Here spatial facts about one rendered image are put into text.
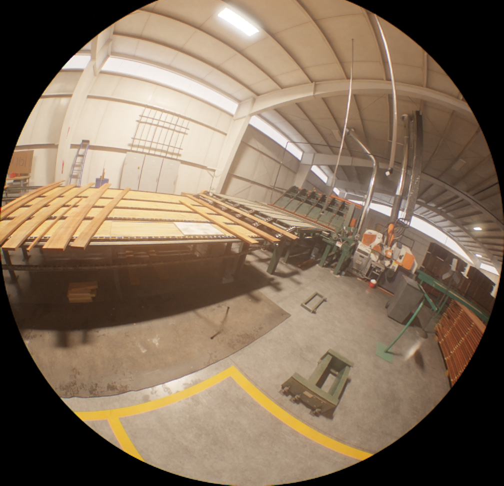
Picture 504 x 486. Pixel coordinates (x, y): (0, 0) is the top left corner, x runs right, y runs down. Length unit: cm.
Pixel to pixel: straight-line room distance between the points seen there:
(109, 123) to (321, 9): 791
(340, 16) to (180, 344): 711
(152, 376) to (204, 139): 852
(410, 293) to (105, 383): 486
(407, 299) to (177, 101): 1040
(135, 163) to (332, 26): 801
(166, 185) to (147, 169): 112
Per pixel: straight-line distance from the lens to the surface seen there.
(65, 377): 188
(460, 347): 458
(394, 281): 638
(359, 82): 700
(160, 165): 715
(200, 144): 841
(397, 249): 596
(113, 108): 808
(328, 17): 586
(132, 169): 701
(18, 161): 942
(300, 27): 609
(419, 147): 718
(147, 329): 188
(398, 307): 432
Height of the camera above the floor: 153
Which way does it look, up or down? 15 degrees down
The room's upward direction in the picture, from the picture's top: 17 degrees clockwise
